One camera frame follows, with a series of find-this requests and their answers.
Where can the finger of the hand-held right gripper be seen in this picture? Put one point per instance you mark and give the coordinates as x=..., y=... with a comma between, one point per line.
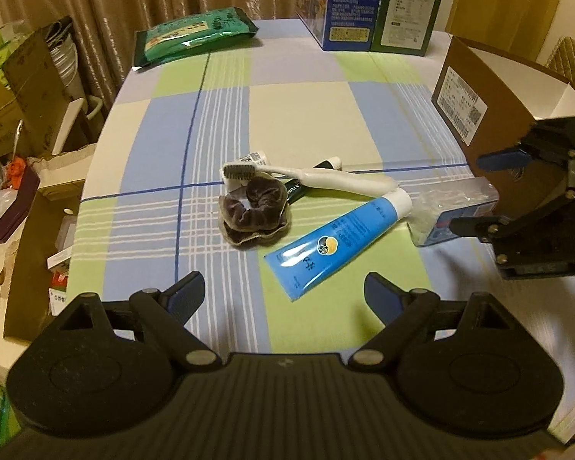
x=503, y=160
x=474, y=229

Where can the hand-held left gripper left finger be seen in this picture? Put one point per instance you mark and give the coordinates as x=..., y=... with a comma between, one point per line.
x=187, y=294

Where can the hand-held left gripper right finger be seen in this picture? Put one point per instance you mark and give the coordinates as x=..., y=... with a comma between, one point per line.
x=383, y=299

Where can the clear floss pick box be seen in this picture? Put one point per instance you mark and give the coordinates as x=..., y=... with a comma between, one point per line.
x=441, y=206

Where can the brown cardboard container box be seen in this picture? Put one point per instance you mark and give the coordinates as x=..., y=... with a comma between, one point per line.
x=503, y=100

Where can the blue toothpaste tube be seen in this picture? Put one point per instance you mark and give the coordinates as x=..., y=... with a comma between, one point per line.
x=330, y=239

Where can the dark velvet scrunchie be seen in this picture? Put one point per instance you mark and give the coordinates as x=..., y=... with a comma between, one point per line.
x=258, y=206

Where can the white toothbrush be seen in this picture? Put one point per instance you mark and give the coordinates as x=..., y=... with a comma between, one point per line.
x=326, y=179

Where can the dark green small tube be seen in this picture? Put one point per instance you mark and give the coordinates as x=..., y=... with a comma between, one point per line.
x=295, y=190

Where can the open brown cardboard box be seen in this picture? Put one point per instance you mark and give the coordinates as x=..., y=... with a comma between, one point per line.
x=33, y=258

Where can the wooden door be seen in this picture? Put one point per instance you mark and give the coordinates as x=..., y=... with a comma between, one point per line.
x=508, y=0

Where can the checked tablecloth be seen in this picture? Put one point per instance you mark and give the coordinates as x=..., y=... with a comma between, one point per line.
x=220, y=120

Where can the green carton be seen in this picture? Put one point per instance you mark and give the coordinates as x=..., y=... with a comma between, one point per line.
x=407, y=9

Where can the dark red box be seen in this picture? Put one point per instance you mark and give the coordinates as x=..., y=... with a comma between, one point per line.
x=14, y=215

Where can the small orange toy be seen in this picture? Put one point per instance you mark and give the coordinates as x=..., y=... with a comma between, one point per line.
x=17, y=172

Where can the blue carton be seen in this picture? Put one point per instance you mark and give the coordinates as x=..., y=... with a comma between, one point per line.
x=350, y=5

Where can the metal spoon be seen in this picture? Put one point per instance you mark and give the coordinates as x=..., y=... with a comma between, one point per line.
x=17, y=139

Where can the tall brown cardboard carton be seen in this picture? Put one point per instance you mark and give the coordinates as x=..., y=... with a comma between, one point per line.
x=38, y=86

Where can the stack of white bowls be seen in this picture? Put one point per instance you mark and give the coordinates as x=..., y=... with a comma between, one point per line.
x=67, y=67

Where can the tan cardboard carton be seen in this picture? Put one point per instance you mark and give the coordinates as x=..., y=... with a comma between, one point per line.
x=0, y=115

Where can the green wet wipes packet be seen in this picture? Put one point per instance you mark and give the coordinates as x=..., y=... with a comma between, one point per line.
x=191, y=33

